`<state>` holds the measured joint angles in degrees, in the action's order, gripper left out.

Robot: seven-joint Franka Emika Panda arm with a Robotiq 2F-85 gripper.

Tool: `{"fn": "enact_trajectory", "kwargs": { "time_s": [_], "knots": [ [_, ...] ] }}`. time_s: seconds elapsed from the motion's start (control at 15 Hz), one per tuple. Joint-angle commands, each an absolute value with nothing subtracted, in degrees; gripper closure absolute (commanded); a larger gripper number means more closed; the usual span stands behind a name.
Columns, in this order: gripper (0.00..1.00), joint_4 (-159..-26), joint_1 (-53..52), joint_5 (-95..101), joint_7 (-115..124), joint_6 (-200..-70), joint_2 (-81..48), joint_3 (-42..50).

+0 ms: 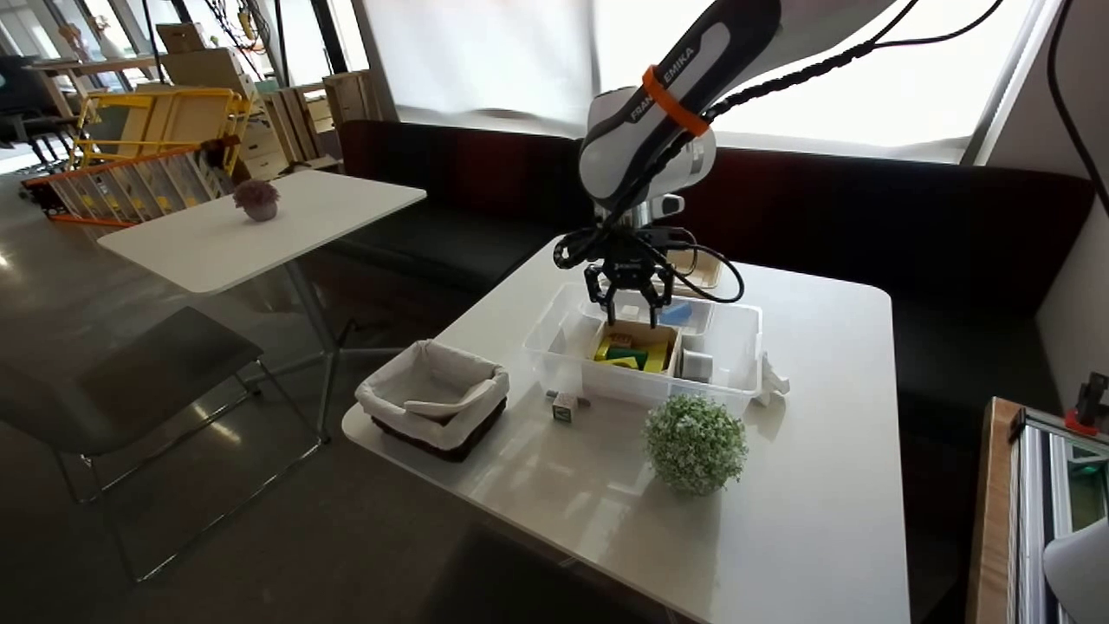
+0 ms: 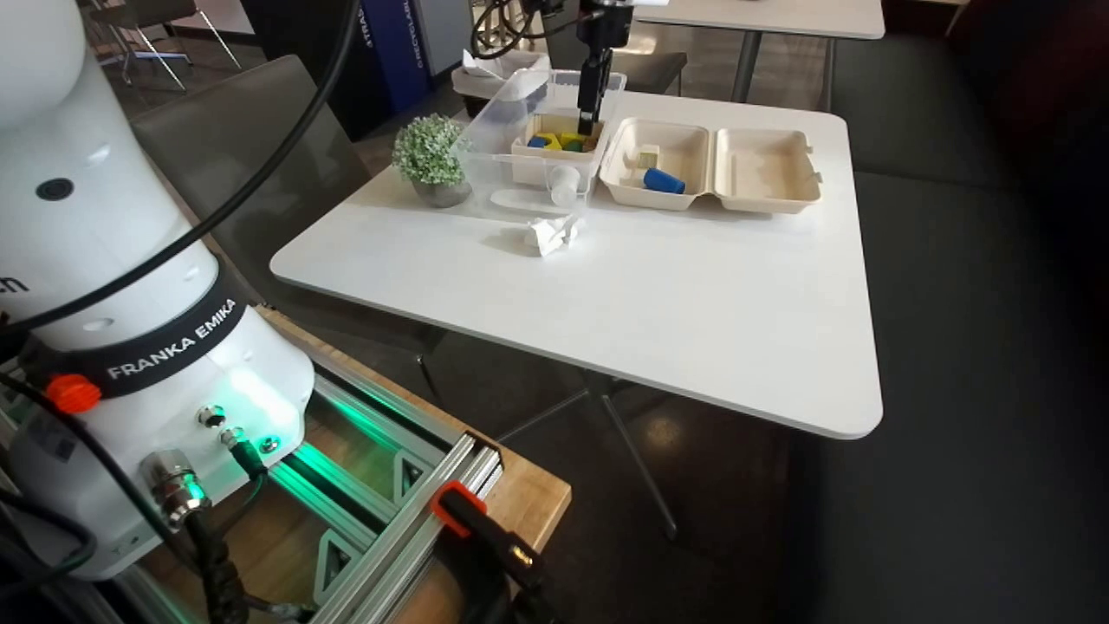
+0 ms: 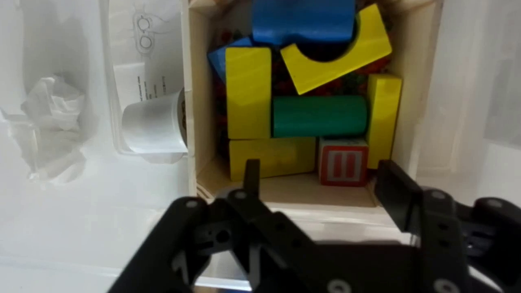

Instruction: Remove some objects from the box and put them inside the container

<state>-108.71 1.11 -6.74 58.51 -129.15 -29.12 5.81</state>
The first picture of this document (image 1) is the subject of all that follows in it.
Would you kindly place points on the white square bowl stack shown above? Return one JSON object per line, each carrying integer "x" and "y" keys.
{"x": 436, "y": 376}

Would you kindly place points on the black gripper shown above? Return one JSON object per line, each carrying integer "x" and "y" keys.
{"x": 632, "y": 265}

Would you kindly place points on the white folding table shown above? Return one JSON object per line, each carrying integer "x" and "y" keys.
{"x": 264, "y": 238}

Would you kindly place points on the white lamp shade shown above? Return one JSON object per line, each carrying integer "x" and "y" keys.
{"x": 1083, "y": 573}

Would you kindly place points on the yellow rectangular wooden block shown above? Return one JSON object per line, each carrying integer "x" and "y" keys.
{"x": 661, "y": 357}

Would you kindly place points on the yellow cart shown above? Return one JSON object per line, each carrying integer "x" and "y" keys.
{"x": 162, "y": 115}

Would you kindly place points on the black bench sofa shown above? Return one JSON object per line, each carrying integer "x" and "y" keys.
{"x": 925, "y": 229}

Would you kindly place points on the light wooden box lid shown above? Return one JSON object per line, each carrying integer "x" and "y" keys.
{"x": 698, "y": 277}

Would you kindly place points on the small blue item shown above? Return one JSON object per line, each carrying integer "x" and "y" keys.
{"x": 681, "y": 312}

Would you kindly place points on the green wooden cylinder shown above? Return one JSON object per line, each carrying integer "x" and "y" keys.
{"x": 630, "y": 353}

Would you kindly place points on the white window blind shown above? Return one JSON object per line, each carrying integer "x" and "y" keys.
{"x": 498, "y": 57}

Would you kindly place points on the red clamp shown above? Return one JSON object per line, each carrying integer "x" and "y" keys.
{"x": 1091, "y": 404}

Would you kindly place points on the green ball plant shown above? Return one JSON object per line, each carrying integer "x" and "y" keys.
{"x": 695, "y": 444}

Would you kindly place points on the dark folding chair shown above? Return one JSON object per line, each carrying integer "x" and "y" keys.
{"x": 127, "y": 369}

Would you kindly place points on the wooden side shelf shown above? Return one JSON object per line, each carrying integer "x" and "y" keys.
{"x": 996, "y": 521}

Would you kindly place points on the light wooden block box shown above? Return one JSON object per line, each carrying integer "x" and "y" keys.
{"x": 635, "y": 339}

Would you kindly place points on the small grey cube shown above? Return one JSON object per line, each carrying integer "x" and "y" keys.
{"x": 564, "y": 406}

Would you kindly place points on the orange ladder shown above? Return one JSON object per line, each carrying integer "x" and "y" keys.
{"x": 117, "y": 193}

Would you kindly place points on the yellow arch wooden block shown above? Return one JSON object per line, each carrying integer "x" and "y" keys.
{"x": 630, "y": 364}

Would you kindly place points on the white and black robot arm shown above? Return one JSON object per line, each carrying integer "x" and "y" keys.
{"x": 661, "y": 125}

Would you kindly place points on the crumpled white plastic piece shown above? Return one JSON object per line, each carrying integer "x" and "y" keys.
{"x": 772, "y": 381}

